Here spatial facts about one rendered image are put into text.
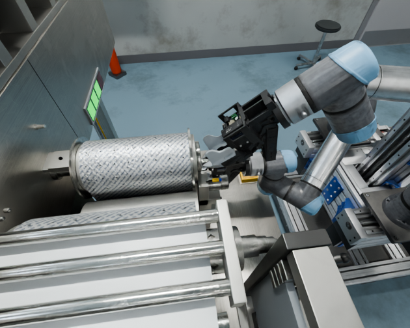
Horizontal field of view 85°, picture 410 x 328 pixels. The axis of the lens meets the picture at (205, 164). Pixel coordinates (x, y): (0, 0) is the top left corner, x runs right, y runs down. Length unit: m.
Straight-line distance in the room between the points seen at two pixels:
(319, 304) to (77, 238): 0.24
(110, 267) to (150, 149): 0.31
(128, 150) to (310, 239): 0.39
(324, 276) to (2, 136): 0.52
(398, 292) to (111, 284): 1.99
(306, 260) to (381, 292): 1.79
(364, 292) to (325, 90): 1.69
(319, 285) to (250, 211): 0.64
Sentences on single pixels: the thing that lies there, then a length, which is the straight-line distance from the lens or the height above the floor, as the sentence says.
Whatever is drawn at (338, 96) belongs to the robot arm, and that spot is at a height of 1.45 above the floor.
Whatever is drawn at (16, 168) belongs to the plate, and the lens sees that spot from 0.54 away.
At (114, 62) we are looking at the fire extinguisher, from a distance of 3.32.
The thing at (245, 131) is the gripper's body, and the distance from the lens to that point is 0.43.
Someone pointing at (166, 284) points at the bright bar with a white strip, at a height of 1.44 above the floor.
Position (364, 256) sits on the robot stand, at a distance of 1.80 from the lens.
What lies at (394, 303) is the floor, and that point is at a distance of 2.08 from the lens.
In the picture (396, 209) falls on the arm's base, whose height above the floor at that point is 0.87.
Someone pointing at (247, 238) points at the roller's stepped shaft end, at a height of 1.35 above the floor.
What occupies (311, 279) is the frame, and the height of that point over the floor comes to 1.44.
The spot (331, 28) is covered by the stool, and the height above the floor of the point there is 0.55.
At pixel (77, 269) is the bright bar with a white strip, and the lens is 0.26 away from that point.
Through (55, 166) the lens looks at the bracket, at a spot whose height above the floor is 1.29.
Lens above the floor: 1.68
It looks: 53 degrees down
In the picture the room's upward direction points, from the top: straight up
